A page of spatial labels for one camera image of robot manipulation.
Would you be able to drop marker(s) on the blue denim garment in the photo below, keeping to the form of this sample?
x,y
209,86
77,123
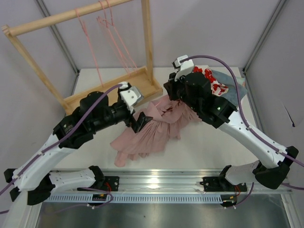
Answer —
x,y
231,95

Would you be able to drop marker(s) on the wooden clothes rack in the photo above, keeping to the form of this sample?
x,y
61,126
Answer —
x,y
121,35

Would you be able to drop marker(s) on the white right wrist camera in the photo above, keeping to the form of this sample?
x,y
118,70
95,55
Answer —
x,y
184,66

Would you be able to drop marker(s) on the pink pleated skirt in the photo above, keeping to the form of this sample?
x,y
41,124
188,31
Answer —
x,y
166,125

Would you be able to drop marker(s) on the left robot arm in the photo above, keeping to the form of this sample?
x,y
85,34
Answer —
x,y
37,178

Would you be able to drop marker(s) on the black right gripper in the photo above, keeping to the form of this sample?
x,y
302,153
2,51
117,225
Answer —
x,y
170,88

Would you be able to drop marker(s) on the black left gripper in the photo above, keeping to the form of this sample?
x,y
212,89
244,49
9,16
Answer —
x,y
134,121

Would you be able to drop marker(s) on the white slotted cable duct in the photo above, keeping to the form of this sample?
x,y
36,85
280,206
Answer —
x,y
136,198

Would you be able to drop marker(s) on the red floral white garment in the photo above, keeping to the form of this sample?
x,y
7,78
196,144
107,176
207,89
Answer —
x,y
217,88

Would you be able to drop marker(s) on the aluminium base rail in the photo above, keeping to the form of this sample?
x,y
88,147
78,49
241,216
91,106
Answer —
x,y
160,181

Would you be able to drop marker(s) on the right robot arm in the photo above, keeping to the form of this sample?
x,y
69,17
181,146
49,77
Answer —
x,y
273,164

